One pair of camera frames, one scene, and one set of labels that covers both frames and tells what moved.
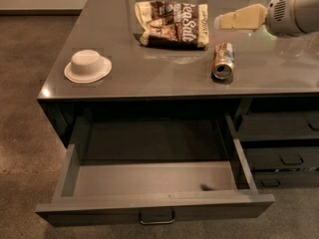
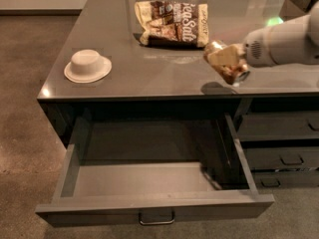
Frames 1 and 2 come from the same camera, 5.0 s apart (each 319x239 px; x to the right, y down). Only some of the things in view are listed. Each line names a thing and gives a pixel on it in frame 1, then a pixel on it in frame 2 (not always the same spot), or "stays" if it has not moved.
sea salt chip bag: (177, 24) stays
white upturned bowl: (87, 66) stays
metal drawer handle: (157, 222) stays
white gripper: (281, 16) -> (256, 48)
